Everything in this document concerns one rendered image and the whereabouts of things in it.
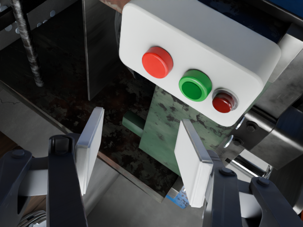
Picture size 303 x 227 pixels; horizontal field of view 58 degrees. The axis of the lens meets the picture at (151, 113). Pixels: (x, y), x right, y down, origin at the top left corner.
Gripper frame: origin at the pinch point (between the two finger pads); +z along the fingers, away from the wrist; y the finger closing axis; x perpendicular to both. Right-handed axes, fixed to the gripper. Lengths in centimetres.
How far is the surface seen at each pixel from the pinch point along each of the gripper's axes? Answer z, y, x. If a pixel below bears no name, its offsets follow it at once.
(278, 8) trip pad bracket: 10.3, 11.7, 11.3
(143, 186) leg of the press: 41, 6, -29
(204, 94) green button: 5.2, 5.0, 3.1
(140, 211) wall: 286, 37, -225
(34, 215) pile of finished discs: 45, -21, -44
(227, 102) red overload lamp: 4.5, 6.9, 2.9
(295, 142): 24.2, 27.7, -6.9
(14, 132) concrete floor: 86, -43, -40
